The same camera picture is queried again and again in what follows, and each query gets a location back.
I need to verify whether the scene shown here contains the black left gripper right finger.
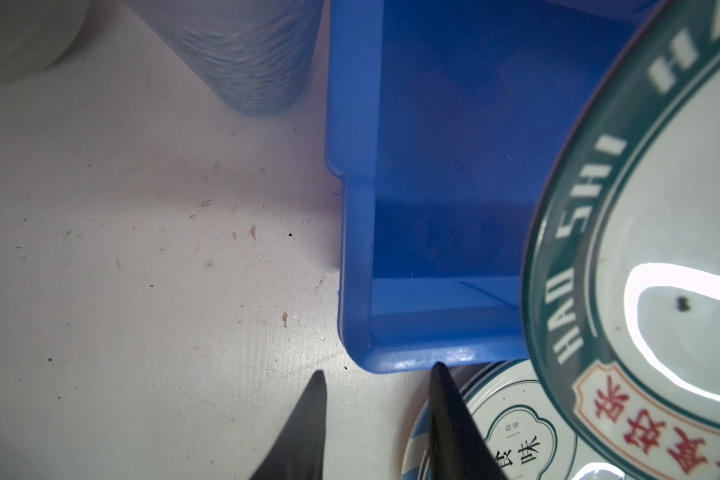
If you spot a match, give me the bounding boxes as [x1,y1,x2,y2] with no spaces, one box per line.
[429,362,506,480]

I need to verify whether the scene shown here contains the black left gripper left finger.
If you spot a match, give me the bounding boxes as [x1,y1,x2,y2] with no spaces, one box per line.
[250,370,327,480]

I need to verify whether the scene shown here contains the green clover pattern plate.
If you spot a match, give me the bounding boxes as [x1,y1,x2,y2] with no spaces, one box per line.
[400,358,628,480]

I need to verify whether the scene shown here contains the green rimmed Hao Wei plate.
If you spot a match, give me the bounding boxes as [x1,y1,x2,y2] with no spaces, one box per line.
[522,1,720,479]

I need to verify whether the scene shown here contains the blue plastic bin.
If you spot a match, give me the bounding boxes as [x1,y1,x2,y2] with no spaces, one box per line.
[326,1,656,373]

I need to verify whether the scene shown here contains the blue ribbed plastic cup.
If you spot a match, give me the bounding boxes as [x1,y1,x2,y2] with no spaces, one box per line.
[128,0,324,117]

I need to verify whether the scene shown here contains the light green ceramic bowl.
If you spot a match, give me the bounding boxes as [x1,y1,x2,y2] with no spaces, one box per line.
[0,0,90,86]

